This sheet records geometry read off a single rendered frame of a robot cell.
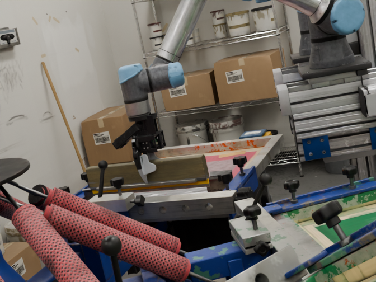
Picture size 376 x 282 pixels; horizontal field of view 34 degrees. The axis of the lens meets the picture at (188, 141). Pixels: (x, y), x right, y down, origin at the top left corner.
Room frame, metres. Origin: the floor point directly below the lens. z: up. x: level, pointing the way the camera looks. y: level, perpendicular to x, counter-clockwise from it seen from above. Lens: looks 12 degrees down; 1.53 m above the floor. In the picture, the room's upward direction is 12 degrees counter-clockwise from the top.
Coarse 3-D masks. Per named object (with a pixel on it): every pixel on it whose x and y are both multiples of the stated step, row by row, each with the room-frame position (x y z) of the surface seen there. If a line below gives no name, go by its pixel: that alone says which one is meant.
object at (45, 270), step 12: (84, 252) 1.41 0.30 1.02; (96, 252) 1.40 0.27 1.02; (96, 264) 1.40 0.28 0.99; (108, 264) 1.42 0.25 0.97; (36, 276) 1.31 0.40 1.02; (48, 276) 1.30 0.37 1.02; (96, 276) 1.41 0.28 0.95; (108, 276) 1.41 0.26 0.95; (144, 276) 1.12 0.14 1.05; (156, 276) 1.11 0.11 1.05
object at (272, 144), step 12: (192, 144) 2.51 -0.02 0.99; (204, 144) 2.46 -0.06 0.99; (216, 144) 2.43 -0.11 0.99; (228, 144) 2.41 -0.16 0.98; (240, 144) 2.39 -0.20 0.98; (252, 144) 2.38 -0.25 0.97; (264, 144) 2.36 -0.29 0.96; (276, 144) 2.25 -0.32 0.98; (156, 156) 2.54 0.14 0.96; (168, 156) 2.52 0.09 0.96; (264, 156) 2.08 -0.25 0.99; (264, 168) 2.04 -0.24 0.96; (204, 216) 1.67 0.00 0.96; (216, 216) 1.65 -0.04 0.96; (228, 216) 1.64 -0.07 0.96
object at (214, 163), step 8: (248, 152) 2.32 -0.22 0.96; (208, 160) 2.33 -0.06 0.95; (216, 160) 2.30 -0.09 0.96; (224, 160) 2.27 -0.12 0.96; (232, 160) 2.25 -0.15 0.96; (248, 160) 2.20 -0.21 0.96; (208, 168) 2.20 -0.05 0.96; (216, 168) 2.18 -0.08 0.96; (224, 168) 2.15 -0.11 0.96; (232, 168) 2.13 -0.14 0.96
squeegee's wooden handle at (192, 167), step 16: (160, 160) 1.84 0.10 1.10; (176, 160) 1.82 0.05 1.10; (192, 160) 1.80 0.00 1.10; (96, 176) 1.93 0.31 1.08; (112, 176) 1.90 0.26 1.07; (128, 176) 1.88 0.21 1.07; (160, 176) 1.84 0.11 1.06; (176, 176) 1.82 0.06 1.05; (192, 176) 1.80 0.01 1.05; (208, 176) 1.80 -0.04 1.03
